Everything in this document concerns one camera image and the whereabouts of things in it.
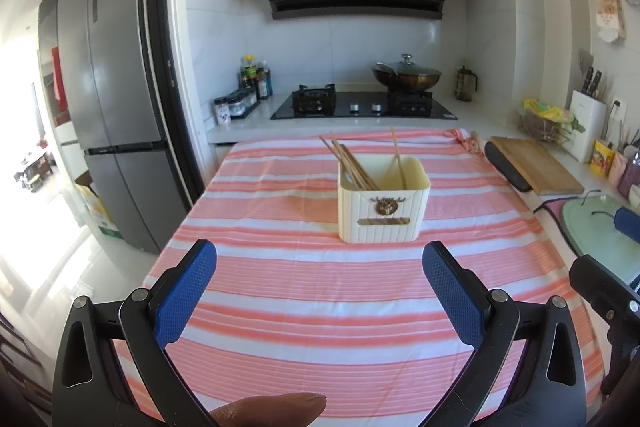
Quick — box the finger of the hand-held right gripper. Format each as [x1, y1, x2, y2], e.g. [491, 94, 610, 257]
[569, 254, 640, 400]
[614, 206, 640, 245]

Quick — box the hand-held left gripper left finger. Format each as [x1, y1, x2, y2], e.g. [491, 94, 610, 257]
[52, 238, 218, 427]

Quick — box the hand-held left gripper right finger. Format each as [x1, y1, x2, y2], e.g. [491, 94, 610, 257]
[422, 241, 587, 427]

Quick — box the cream ribbed utensil holder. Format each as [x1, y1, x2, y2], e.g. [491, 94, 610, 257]
[337, 157, 432, 243]

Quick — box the person's left hand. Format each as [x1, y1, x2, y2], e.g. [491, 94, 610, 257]
[209, 392, 328, 427]

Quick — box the purple cup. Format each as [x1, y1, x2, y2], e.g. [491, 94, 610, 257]
[617, 152, 640, 208]

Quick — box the pink cup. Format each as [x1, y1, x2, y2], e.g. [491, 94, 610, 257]
[608, 151, 630, 188]

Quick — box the white knife block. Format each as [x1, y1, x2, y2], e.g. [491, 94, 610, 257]
[570, 89, 607, 162]

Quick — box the wooden cutting board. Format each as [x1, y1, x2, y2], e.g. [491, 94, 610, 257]
[490, 136, 585, 196]

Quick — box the pink striped tablecloth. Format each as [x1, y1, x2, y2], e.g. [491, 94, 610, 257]
[110, 129, 608, 427]

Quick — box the cardboard box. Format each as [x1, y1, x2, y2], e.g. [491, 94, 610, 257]
[75, 184, 124, 241]

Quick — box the black padded bar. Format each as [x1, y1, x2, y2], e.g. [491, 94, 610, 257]
[484, 141, 534, 193]

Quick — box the black burner pan support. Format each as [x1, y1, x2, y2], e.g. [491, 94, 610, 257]
[292, 83, 337, 116]
[387, 91, 434, 116]

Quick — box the dark wooden table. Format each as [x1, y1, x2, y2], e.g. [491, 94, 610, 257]
[14, 152, 54, 193]

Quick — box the rack of spice jars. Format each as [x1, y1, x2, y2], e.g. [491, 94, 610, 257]
[227, 88, 261, 118]

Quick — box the black glass gas hob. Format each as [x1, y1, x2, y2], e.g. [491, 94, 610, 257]
[270, 84, 458, 122]

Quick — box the dark wok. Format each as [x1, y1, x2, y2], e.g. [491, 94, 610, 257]
[371, 62, 443, 94]

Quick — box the hanging printed paper packet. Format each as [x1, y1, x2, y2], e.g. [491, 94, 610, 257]
[595, 0, 627, 43]

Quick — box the grey steel refrigerator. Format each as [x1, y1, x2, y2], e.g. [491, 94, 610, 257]
[56, 0, 173, 255]

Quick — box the yellow cap oil bottle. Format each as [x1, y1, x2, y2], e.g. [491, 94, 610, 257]
[241, 54, 257, 100]

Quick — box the glass wok lid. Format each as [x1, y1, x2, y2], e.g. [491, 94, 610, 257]
[382, 53, 441, 78]

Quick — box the wire basket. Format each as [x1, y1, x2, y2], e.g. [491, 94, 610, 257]
[520, 109, 574, 143]

